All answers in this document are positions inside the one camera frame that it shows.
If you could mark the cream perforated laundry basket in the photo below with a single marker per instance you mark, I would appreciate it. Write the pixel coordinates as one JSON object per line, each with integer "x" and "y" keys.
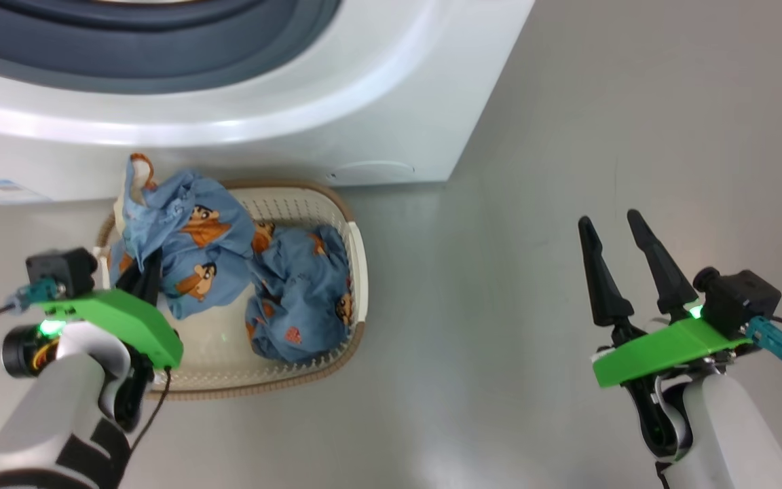
{"x": 208, "y": 353}

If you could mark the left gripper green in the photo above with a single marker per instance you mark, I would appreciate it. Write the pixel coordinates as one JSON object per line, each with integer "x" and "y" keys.
{"x": 133, "y": 322}

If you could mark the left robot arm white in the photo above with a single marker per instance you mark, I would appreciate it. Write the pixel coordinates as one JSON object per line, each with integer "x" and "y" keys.
{"x": 51, "y": 414}

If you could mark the white front-load washing machine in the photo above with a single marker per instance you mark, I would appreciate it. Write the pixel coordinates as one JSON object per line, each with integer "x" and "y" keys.
{"x": 364, "y": 102}

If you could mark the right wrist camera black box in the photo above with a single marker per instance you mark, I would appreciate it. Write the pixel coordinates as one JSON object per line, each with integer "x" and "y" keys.
{"x": 744, "y": 299}

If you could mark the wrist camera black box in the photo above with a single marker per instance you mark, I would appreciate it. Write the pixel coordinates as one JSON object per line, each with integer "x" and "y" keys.
{"x": 62, "y": 272}
{"x": 744, "y": 299}

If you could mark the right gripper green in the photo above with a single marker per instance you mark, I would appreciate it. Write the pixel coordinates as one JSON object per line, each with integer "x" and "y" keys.
{"x": 662, "y": 350}

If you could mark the blue cartoon print garment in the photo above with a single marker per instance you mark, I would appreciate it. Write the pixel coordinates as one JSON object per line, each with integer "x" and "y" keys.
{"x": 187, "y": 258}
{"x": 303, "y": 299}

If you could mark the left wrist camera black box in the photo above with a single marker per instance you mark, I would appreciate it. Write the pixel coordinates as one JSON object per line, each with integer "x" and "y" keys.
{"x": 62, "y": 272}

